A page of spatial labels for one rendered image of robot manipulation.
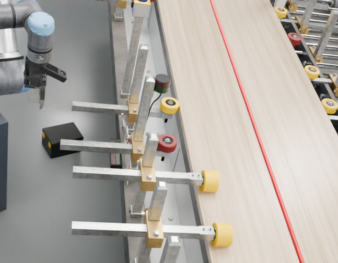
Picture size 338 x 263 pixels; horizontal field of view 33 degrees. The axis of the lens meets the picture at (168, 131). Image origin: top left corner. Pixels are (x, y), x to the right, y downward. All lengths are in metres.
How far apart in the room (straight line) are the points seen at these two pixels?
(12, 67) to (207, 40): 1.00
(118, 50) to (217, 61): 0.58
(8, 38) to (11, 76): 0.17
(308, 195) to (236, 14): 1.40
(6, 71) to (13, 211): 0.85
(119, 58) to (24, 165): 0.84
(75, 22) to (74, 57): 0.50
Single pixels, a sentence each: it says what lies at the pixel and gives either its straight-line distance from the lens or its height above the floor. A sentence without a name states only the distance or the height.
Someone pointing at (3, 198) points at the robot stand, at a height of 0.10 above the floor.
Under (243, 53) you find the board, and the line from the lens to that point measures 2.99.
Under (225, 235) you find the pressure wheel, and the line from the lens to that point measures 1.92.
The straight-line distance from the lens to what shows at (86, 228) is 1.85.
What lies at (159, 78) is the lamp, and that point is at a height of 1.17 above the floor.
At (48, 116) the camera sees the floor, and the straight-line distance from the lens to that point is 3.74.
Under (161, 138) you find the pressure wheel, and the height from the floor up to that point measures 0.91.
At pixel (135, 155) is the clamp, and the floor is 0.86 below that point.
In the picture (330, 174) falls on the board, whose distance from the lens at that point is 2.43.
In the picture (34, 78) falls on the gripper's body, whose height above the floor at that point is 1.07.
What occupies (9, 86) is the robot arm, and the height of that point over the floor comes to 0.79.
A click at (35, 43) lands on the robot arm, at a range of 2.13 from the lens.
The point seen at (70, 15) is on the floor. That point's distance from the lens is 4.83.
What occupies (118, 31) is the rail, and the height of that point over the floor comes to 0.70.
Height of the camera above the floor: 2.37
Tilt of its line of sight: 39 degrees down
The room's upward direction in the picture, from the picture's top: 14 degrees clockwise
